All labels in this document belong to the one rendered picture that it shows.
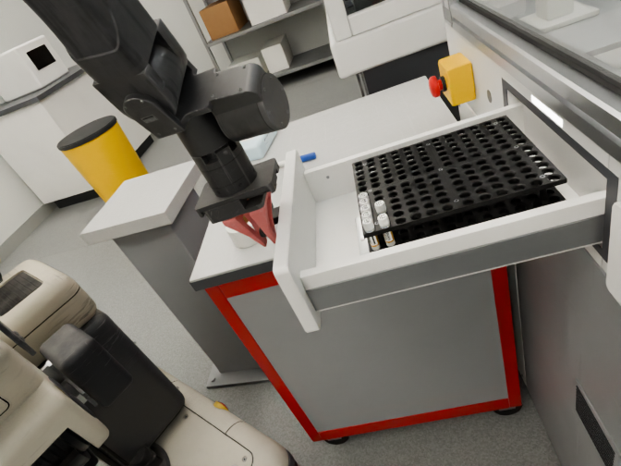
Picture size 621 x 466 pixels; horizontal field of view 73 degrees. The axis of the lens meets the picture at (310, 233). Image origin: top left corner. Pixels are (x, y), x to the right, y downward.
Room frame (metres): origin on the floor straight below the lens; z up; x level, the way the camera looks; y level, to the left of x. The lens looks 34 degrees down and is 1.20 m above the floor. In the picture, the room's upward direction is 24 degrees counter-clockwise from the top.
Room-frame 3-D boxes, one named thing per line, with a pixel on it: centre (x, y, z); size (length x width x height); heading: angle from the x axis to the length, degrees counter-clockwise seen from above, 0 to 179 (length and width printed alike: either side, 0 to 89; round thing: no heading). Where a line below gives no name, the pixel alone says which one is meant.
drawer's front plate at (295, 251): (0.50, 0.01, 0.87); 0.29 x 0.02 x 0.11; 165
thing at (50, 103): (4.11, 1.52, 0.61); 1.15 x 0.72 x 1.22; 160
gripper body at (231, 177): (0.48, 0.06, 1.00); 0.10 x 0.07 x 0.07; 74
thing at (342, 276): (0.44, -0.19, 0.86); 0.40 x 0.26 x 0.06; 75
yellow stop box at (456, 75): (0.74, -0.37, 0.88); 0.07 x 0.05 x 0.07; 165
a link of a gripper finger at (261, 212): (0.48, 0.06, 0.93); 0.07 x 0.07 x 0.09; 74
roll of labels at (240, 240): (0.72, 0.11, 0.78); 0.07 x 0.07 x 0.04
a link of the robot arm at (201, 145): (0.47, 0.06, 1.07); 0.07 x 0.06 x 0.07; 60
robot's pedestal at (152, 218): (1.18, 0.40, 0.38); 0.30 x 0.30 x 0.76; 70
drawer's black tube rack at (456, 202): (0.44, -0.18, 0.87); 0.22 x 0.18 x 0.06; 75
